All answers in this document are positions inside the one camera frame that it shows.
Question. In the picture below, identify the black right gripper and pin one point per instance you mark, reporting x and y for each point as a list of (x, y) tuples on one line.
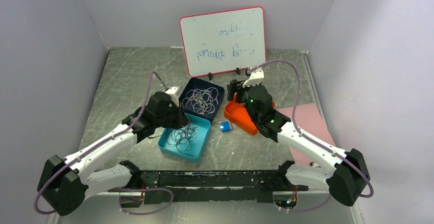
[(232, 88)]

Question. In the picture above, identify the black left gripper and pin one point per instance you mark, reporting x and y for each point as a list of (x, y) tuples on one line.
[(181, 118)]

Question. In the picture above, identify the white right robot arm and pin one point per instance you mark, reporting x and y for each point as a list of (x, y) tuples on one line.
[(344, 174)]

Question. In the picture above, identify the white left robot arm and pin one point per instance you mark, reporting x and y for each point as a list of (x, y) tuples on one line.
[(95, 161)]

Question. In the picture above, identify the orange square tray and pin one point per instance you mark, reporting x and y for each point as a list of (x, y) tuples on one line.
[(237, 114)]

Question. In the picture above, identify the dark blue square tray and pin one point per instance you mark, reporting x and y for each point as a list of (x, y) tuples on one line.
[(202, 98)]

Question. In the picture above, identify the teal square tray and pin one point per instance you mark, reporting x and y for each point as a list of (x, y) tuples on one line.
[(188, 142)]

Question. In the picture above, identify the small blue white object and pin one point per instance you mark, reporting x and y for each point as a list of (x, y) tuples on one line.
[(225, 126)]

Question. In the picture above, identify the pink-framed whiteboard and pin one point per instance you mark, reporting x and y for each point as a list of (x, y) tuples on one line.
[(223, 41)]

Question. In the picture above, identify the pink clipboard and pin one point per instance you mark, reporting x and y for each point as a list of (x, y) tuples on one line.
[(308, 118)]

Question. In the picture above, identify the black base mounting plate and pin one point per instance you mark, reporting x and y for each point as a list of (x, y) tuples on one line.
[(262, 186)]

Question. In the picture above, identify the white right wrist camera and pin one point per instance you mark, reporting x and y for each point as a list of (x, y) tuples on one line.
[(256, 76)]

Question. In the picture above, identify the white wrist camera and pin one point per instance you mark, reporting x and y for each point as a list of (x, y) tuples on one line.
[(174, 92), (256, 76)]

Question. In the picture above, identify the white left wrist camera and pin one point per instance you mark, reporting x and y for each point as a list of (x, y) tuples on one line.
[(174, 92)]

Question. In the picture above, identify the aluminium frame rail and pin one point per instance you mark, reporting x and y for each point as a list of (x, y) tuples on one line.
[(130, 200)]

